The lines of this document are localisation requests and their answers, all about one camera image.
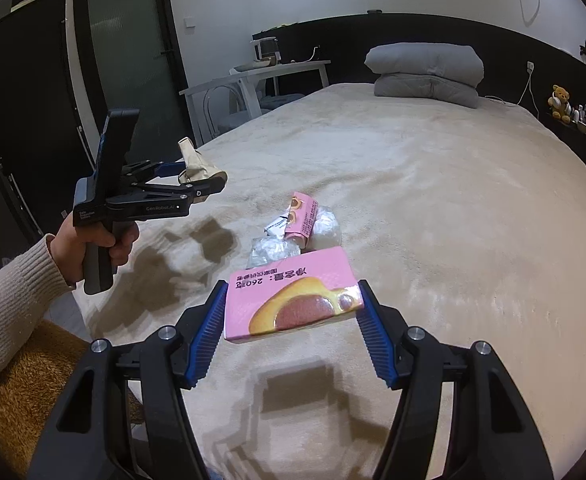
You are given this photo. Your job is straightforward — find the dark nightstand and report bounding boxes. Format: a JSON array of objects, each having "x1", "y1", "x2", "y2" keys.
[{"x1": 543, "y1": 110, "x2": 586, "y2": 176}]

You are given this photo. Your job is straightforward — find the transparent chair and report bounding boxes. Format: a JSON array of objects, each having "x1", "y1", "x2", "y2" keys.
[{"x1": 198, "y1": 85, "x2": 274, "y2": 143}]

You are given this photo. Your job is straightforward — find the pink snack box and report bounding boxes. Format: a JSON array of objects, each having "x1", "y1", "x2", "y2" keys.
[
  {"x1": 283, "y1": 191, "x2": 320, "y2": 251},
  {"x1": 223, "y1": 246, "x2": 365, "y2": 345}
]

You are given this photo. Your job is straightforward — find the black panel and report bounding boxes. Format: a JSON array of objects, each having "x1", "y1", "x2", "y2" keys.
[{"x1": 0, "y1": 0, "x2": 99, "y2": 271}]

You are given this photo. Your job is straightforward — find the person's left forearm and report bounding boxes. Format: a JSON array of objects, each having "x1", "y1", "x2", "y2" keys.
[{"x1": 0, "y1": 234, "x2": 70, "y2": 388}]

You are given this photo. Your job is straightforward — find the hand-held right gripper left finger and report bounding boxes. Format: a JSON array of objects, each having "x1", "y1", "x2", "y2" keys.
[{"x1": 28, "y1": 280, "x2": 229, "y2": 480}]

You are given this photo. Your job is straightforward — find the bed with beige blanket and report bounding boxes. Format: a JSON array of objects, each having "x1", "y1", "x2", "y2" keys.
[{"x1": 70, "y1": 82, "x2": 586, "y2": 480}]

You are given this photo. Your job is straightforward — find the small white wrapper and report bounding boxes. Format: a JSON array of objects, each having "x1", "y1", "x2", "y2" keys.
[{"x1": 264, "y1": 212, "x2": 294, "y2": 238}]

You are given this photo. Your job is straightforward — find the yellow teddy bear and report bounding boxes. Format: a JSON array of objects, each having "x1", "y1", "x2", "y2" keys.
[{"x1": 548, "y1": 85, "x2": 574, "y2": 125}]

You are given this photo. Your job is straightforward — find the beige paper bag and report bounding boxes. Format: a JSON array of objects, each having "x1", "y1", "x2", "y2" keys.
[{"x1": 177, "y1": 137, "x2": 228, "y2": 196}]

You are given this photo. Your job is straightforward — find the white desk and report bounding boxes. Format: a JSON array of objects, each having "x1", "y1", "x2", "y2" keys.
[{"x1": 179, "y1": 59, "x2": 332, "y2": 146}]

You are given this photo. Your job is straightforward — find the white kettle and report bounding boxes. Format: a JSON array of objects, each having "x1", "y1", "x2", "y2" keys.
[{"x1": 253, "y1": 36, "x2": 281, "y2": 66}]

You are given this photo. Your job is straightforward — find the dark frosted glass door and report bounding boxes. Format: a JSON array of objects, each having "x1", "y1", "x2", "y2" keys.
[{"x1": 73, "y1": 0, "x2": 194, "y2": 161}]

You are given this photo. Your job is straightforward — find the white plastic bag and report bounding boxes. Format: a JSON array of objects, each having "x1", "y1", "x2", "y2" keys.
[
  {"x1": 310, "y1": 205, "x2": 343, "y2": 251},
  {"x1": 245, "y1": 235, "x2": 304, "y2": 271}
]

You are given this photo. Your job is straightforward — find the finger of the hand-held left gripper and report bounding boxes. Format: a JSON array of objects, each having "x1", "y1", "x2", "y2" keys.
[
  {"x1": 123, "y1": 159, "x2": 188, "y2": 183},
  {"x1": 123, "y1": 172, "x2": 227, "y2": 207}
]

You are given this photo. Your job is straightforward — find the stacked grey pillows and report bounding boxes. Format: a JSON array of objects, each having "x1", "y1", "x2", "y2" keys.
[{"x1": 364, "y1": 43, "x2": 484, "y2": 109}]

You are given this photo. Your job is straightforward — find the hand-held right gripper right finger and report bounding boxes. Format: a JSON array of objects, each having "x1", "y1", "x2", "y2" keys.
[{"x1": 355, "y1": 280, "x2": 554, "y2": 480}]

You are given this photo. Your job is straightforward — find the white charging cable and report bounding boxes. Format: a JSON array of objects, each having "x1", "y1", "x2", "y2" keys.
[{"x1": 484, "y1": 67, "x2": 538, "y2": 111}]

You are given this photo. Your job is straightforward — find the black headboard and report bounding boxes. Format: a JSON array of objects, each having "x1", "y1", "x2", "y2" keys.
[{"x1": 252, "y1": 12, "x2": 586, "y2": 181}]

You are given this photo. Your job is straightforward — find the person's left hand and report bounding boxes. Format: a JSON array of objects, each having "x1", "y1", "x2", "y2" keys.
[{"x1": 48, "y1": 217, "x2": 140, "y2": 281}]

